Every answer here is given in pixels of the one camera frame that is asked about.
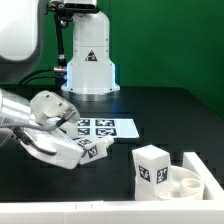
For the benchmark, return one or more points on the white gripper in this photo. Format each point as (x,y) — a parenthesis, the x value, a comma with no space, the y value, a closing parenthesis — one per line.
(47,135)

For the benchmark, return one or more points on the white round stool seat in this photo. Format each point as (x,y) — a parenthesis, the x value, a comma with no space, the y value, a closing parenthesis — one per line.
(187,185)

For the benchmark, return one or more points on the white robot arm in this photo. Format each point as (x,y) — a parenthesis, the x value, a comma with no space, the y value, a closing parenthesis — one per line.
(89,73)

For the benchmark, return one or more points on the white marker sheet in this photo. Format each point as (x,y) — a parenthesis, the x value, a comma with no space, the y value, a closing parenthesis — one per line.
(118,128)

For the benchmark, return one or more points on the white L-shaped obstacle fence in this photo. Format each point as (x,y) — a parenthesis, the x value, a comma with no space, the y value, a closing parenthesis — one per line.
(210,210)

